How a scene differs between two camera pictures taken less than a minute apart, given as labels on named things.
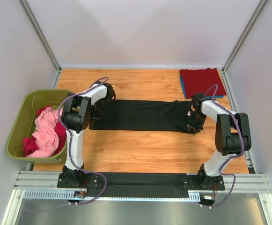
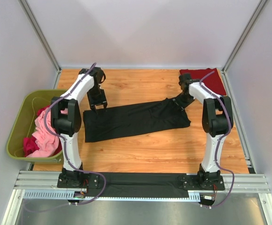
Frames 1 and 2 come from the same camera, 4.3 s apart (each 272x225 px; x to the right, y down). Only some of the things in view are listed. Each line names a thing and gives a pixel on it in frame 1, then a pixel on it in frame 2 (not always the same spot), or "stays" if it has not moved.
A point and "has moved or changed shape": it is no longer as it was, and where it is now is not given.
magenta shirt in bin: x=30 y=145 stays
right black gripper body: x=195 y=123 -> x=182 y=102
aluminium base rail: x=43 y=185 stays
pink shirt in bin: x=46 y=136 stays
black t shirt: x=166 y=116 has moved or changed shape
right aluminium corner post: x=238 y=44 stays
